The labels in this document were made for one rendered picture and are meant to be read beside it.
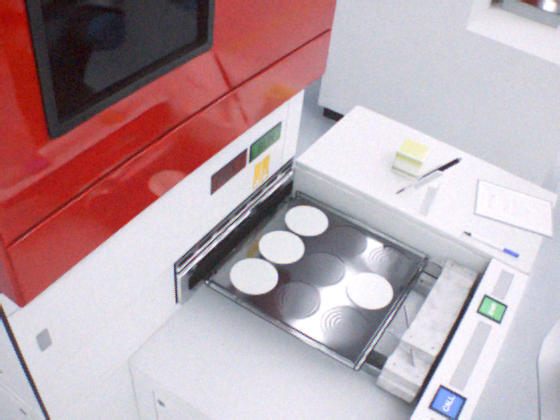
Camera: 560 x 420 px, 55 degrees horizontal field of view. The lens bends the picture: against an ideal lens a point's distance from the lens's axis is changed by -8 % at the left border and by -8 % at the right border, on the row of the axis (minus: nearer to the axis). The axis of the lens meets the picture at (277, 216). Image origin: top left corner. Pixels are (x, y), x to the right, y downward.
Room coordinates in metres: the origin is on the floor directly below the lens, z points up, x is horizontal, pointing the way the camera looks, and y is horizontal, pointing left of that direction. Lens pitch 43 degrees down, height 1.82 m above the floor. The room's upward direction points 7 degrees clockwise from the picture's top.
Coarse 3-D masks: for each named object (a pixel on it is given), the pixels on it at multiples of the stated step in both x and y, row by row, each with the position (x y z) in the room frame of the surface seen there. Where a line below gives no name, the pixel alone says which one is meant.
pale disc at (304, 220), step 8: (296, 208) 1.04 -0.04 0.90; (304, 208) 1.04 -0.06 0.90; (312, 208) 1.04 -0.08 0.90; (288, 216) 1.00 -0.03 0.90; (296, 216) 1.01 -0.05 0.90; (304, 216) 1.01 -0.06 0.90; (312, 216) 1.01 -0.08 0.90; (320, 216) 1.02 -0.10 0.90; (288, 224) 0.98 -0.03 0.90; (296, 224) 0.98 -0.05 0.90; (304, 224) 0.98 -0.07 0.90; (312, 224) 0.99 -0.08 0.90; (320, 224) 0.99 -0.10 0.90; (296, 232) 0.95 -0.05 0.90; (304, 232) 0.96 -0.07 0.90; (312, 232) 0.96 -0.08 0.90; (320, 232) 0.96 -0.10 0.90
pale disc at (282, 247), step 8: (272, 232) 0.94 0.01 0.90; (280, 232) 0.95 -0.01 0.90; (264, 240) 0.92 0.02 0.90; (272, 240) 0.92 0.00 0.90; (280, 240) 0.92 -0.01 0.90; (288, 240) 0.93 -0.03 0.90; (296, 240) 0.93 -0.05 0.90; (264, 248) 0.89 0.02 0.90; (272, 248) 0.89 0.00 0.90; (280, 248) 0.90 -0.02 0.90; (288, 248) 0.90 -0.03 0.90; (296, 248) 0.90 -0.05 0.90; (272, 256) 0.87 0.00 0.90; (280, 256) 0.87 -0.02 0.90; (288, 256) 0.88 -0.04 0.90; (296, 256) 0.88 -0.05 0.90
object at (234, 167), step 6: (240, 156) 0.92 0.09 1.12; (234, 162) 0.91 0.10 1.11; (240, 162) 0.93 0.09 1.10; (228, 168) 0.89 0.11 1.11; (234, 168) 0.91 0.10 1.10; (240, 168) 0.93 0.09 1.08; (222, 174) 0.87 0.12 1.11; (228, 174) 0.89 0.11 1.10; (234, 174) 0.91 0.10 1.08; (216, 180) 0.86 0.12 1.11; (222, 180) 0.87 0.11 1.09; (216, 186) 0.86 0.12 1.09
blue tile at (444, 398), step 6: (444, 390) 0.53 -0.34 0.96; (438, 396) 0.52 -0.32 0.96; (444, 396) 0.52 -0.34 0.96; (450, 396) 0.52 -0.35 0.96; (456, 396) 0.52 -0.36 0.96; (438, 402) 0.51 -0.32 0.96; (444, 402) 0.51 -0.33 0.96; (450, 402) 0.51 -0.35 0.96; (456, 402) 0.51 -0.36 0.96; (462, 402) 0.51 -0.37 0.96; (438, 408) 0.49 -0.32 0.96; (444, 408) 0.49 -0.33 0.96; (450, 408) 0.50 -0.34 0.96; (456, 408) 0.50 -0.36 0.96; (450, 414) 0.48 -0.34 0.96; (456, 414) 0.48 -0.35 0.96
